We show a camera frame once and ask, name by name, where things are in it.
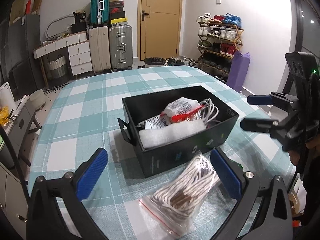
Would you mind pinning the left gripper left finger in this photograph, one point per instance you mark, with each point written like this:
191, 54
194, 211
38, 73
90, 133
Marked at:
44, 218

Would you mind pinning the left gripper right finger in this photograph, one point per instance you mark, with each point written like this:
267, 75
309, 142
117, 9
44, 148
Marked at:
273, 219

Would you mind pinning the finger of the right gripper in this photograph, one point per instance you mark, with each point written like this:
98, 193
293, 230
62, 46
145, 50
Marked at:
256, 124
270, 99

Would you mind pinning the red snack packet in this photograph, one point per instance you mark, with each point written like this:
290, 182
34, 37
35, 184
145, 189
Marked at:
180, 110

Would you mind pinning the silver medicine sachet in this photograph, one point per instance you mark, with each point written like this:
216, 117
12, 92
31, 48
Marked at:
155, 122

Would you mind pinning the white foam block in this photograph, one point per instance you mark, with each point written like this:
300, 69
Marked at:
174, 132

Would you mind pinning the green snack packet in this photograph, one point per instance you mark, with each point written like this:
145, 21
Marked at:
239, 165

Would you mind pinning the person's right hand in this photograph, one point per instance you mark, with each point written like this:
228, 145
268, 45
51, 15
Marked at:
305, 155

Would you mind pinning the purple bag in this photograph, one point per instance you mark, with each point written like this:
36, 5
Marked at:
238, 70

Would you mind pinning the wooden shoe rack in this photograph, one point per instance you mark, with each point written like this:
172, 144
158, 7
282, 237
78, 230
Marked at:
220, 37

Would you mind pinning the grey side cabinet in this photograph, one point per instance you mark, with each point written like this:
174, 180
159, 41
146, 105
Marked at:
24, 122

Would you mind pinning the teal plaid tablecloth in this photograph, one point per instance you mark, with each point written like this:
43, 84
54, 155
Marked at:
83, 118

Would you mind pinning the yellow plastic bag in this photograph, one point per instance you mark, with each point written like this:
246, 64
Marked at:
4, 115

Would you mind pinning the black storage box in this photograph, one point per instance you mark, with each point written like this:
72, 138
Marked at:
161, 149

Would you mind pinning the laundry basket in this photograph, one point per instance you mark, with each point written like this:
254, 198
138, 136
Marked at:
58, 67

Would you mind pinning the wooden door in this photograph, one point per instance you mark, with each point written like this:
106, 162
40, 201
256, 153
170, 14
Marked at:
158, 28

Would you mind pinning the silver suitcase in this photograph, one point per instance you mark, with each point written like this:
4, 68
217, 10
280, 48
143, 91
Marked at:
121, 52

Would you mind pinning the white drawer desk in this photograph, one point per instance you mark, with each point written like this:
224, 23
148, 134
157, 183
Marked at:
75, 48

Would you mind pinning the stacked shoe boxes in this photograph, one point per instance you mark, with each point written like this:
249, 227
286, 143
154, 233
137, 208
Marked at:
117, 13

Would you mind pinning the beige suitcase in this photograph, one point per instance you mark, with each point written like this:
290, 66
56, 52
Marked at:
99, 49

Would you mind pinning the teal suitcase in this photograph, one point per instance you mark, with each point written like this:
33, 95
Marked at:
99, 11

